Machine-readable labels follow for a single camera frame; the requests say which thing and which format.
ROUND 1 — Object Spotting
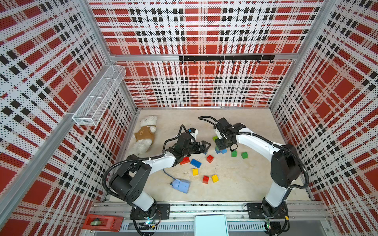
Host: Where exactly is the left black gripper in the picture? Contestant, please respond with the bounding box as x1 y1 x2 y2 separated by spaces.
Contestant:
183 141 211 156

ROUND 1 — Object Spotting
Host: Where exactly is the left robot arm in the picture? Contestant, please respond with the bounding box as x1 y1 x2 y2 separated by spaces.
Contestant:
102 125 211 219

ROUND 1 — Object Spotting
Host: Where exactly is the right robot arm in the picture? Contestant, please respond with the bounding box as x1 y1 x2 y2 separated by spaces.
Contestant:
198 116 310 218

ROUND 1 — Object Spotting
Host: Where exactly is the red small lego brick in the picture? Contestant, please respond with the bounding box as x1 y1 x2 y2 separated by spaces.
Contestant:
206 155 214 163

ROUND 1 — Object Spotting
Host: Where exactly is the red long lego brick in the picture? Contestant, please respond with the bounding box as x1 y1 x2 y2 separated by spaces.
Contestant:
180 157 191 165

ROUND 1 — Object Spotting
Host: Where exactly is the red square lego brick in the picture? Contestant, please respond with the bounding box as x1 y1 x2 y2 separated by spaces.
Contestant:
202 176 209 184

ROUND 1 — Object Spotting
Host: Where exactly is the yellow small lego brick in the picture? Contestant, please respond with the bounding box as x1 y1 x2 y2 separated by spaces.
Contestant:
211 174 219 183

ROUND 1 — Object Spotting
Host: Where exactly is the white teddy bear brown shirt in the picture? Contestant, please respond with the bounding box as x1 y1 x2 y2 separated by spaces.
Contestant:
129 116 158 156

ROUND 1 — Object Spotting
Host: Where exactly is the light blue tray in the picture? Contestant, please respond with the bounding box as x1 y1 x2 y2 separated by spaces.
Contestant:
195 215 229 236

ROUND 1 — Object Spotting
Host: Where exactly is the red tool box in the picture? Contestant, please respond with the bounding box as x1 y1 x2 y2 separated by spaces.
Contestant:
82 214 124 232

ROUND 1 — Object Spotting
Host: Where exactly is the light blue charger with cable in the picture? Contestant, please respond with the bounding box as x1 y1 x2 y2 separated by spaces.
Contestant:
162 169 191 194

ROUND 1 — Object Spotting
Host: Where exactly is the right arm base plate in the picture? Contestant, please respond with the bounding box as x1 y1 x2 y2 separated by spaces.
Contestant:
246 202 287 219

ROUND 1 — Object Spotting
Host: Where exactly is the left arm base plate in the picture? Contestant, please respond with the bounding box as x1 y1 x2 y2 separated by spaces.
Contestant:
130 203 171 220

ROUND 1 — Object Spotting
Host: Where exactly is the black hook rail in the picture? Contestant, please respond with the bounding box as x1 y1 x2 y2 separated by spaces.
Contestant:
178 55 276 62

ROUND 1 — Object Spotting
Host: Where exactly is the white wire mesh basket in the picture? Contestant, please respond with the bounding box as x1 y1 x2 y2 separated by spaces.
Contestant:
73 65 126 126

